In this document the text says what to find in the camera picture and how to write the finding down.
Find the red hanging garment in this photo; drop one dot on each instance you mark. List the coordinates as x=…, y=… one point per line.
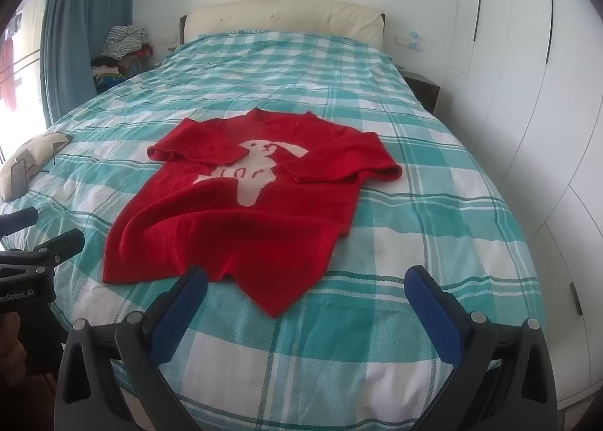
x=7, y=73

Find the white wall switch panel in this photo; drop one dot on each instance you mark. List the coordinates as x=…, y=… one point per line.
x=409, y=40

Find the bed with teal plaid cover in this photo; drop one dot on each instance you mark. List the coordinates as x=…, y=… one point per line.
x=329, y=96

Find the pile of clothes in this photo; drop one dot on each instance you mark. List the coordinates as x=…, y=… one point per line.
x=122, y=40

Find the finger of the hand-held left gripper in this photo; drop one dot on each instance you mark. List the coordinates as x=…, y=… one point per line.
x=19, y=220
x=59, y=247

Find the white wardrobe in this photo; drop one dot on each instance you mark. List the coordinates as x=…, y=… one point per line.
x=518, y=82

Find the blue curtain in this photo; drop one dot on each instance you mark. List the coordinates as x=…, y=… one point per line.
x=80, y=11

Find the cream printed cushion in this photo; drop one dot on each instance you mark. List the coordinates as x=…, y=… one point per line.
x=42, y=146

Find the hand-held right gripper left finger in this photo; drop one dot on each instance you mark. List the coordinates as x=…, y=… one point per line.
x=181, y=313

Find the cream padded headboard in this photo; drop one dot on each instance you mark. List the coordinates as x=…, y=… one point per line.
x=282, y=16

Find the dark wooden nightstand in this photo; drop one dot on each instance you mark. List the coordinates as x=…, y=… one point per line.
x=424, y=89

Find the red knitted sweater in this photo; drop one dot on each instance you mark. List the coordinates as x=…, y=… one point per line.
x=188, y=223

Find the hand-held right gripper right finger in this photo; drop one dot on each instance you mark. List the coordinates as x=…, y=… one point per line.
x=431, y=313

